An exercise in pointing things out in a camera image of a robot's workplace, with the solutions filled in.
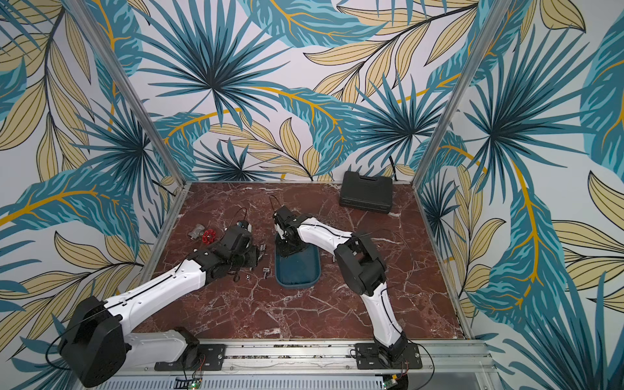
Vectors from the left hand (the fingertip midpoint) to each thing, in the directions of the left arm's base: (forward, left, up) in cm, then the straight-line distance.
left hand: (253, 255), depth 84 cm
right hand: (+7, -10, -8) cm, 14 cm away
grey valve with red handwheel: (+11, +21, -6) cm, 24 cm away
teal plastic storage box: (0, -16, -11) cm, 20 cm away
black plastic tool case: (+37, -47, -7) cm, 61 cm away
